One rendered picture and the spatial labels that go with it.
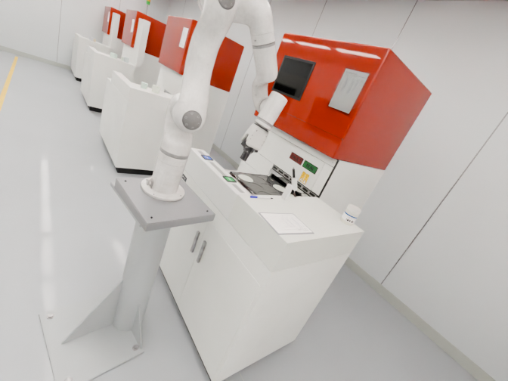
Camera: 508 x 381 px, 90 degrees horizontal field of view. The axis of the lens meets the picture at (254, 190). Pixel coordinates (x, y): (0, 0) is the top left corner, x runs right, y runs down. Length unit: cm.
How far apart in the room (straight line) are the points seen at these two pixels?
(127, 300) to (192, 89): 108
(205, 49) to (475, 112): 244
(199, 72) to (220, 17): 19
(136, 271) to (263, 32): 117
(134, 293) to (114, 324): 28
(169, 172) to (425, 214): 242
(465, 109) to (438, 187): 71
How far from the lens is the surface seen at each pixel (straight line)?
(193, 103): 98
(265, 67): 111
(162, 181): 112
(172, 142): 107
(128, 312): 160
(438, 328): 310
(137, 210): 105
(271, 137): 193
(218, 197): 128
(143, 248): 130
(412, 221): 294
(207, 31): 100
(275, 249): 99
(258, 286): 110
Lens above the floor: 141
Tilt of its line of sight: 21 degrees down
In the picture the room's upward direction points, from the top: 23 degrees clockwise
